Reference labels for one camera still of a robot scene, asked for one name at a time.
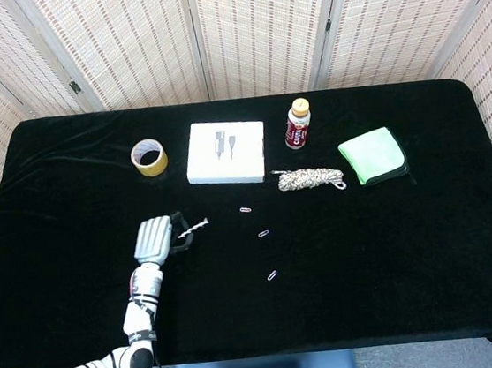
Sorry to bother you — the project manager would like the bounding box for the folded green microfiber cloth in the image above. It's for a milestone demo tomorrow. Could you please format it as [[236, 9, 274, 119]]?
[[336, 124, 418, 193]]

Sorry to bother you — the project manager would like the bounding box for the white speckled rope bundle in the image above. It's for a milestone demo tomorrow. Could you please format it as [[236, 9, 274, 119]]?
[[270, 161, 348, 199]]

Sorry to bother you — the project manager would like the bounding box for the white thin stick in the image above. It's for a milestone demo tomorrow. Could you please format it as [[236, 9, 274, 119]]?
[[176, 217, 211, 240]]

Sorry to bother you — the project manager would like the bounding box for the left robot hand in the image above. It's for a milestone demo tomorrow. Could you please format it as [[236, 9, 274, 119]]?
[[129, 209, 197, 265]]

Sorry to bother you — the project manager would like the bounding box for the red Costa coffee bottle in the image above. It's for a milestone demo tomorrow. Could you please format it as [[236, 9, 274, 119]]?
[[280, 97, 315, 151]]

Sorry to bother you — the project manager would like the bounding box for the black velvet tablecloth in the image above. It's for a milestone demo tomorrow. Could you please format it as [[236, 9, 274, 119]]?
[[0, 66, 492, 368]]

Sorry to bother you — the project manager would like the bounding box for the yellow tape roll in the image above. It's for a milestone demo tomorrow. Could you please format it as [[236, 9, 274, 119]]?
[[128, 136, 170, 179]]

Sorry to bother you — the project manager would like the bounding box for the white flat cardboard box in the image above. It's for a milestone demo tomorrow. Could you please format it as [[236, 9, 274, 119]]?
[[181, 115, 271, 192]]

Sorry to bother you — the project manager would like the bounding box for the woven bamboo folding screen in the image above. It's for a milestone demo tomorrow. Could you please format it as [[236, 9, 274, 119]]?
[[0, 0, 492, 217]]

